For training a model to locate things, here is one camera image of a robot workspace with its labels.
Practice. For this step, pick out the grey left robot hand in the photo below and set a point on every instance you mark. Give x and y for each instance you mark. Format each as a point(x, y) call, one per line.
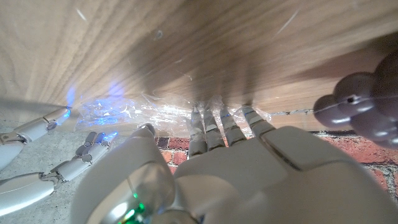
point(248, 180)

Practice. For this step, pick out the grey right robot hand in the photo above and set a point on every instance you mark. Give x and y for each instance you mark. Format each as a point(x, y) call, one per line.
point(37, 168)

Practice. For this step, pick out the clear plastic wrap sheet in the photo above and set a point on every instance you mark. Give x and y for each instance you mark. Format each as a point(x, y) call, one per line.
point(149, 113)

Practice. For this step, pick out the red brick print backdrop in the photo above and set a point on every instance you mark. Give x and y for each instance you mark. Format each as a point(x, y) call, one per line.
point(357, 155)

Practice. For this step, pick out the purple grape bunch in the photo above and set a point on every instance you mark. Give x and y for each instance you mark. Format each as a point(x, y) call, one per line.
point(363, 102)

